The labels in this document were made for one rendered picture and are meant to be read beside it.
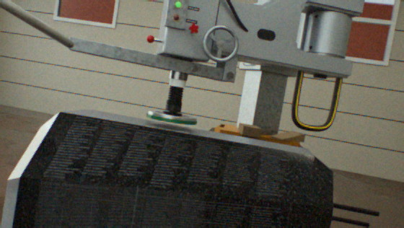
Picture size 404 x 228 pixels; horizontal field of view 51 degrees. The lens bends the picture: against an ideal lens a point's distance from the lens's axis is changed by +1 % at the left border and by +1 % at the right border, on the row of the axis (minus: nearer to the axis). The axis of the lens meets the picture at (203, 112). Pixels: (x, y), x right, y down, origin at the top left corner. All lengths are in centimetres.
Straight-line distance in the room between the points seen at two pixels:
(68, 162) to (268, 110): 132
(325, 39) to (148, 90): 645
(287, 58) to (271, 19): 18
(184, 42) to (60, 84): 738
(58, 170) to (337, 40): 129
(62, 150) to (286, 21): 105
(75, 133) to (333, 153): 640
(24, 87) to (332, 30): 803
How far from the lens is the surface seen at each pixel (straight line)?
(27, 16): 160
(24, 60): 950
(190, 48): 173
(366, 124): 780
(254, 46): 182
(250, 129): 230
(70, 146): 171
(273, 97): 257
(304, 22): 213
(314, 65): 193
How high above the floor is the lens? 99
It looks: 3 degrees down
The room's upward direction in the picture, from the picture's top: 9 degrees clockwise
